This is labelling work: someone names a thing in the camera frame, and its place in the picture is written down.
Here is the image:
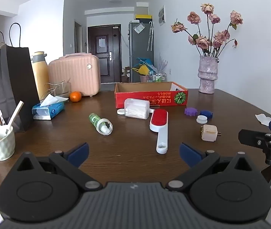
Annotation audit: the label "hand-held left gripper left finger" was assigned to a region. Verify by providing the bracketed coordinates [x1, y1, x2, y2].
[14, 143, 103, 192]

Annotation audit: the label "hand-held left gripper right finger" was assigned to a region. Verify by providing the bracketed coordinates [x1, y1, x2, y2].
[166, 143, 261, 192]

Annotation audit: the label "beige charger plug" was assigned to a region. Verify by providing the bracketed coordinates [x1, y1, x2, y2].
[200, 124, 222, 142]

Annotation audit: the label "purple ridged cap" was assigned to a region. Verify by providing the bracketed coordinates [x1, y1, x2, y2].
[184, 107, 198, 117]

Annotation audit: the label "red and white lint brush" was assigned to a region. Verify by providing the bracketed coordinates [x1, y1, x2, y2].
[149, 109, 169, 154]

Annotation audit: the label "red printed cardboard box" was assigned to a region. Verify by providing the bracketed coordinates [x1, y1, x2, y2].
[115, 81, 188, 109]

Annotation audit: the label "clear cotton swab box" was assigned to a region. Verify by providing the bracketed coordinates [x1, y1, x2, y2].
[124, 98, 155, 119]

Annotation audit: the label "crumpled white tissue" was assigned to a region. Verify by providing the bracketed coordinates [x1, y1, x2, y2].
[255, 114, 271, 126]

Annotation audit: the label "green spray bottle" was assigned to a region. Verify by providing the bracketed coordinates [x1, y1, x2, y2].
[88, 113, 113, 135]

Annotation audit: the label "blue ridged cap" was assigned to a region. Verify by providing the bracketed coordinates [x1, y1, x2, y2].
[199, 110, 213, 120]

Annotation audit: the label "blue tissue pack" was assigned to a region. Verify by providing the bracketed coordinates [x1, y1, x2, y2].
[32, 94, 69, 120]

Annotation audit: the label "orange fruit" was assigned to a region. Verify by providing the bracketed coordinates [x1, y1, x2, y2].
[69, 91, 82, 102]

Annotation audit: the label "clear glass cup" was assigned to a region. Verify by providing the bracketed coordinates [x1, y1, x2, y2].
[45, 81, 71, 98]

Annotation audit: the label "white spoon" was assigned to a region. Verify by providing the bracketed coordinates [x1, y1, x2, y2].
[6, 101, 24, 134]

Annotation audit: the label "pink textured vase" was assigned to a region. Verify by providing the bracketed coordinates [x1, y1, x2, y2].
[198, 56, 219, 94]

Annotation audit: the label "pink hard suitcase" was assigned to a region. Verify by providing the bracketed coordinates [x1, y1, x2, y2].
[48, 53, 101, 97]

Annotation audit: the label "metal storage rack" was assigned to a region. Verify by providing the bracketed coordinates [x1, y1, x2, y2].
[150, 71, 166, 83]

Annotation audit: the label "yellow thermos jug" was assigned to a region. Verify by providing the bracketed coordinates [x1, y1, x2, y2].
[31, 51, 51, 101]

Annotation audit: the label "purple dried flowers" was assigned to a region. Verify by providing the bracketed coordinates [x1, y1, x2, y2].
[158, 52, 168, 73]

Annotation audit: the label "black paper bag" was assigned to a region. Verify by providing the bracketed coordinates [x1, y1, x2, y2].
[0, 23, 41, 133]

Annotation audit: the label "yellow bag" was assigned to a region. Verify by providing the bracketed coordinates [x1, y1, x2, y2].
[132, 64, 149, 75]

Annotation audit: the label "dark brown entrance door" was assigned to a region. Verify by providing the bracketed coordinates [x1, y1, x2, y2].
[88, 24, 122, 84]

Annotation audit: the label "blue plastic item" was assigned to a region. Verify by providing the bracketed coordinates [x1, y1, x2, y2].
[136, 57, 154, 67]

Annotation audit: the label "grey refrigerator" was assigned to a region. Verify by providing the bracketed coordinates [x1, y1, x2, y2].
[129, 21, 154, 83]

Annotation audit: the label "clear folded umbrella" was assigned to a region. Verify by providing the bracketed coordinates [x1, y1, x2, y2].
[147, 21, 154, 52]

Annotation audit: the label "bunch of dried pink roses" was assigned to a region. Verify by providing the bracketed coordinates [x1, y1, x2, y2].
[171, 3, 244, 58]

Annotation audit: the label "yellow and black box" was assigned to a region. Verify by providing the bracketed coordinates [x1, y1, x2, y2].
[135, 15, 153, 22]

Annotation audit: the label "white wall panel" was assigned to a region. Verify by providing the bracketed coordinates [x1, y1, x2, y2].
[158, 5, 166, 27]

